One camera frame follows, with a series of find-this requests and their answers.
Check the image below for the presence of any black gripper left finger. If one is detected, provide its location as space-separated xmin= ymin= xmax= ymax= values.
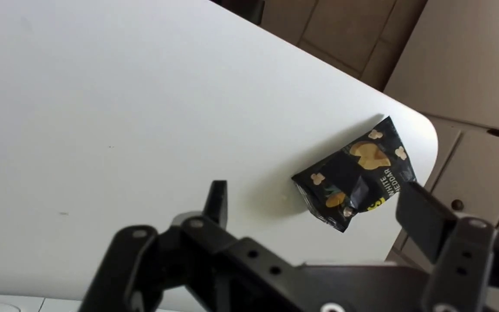
xmin=77 ymin=178 xmax=320 ymax=312

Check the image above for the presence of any black popcorn snack bag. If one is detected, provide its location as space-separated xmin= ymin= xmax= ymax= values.
xmin=290 ymin=114 xmax=418 ymax=234

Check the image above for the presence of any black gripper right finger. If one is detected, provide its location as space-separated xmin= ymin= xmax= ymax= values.
xmin=394 ymin=180 xmax=499 ymax=312

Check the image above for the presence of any cream kitchen base cabinet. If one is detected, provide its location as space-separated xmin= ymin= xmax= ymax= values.
xmin=384 ymin=0 xmax=499 ymax=274

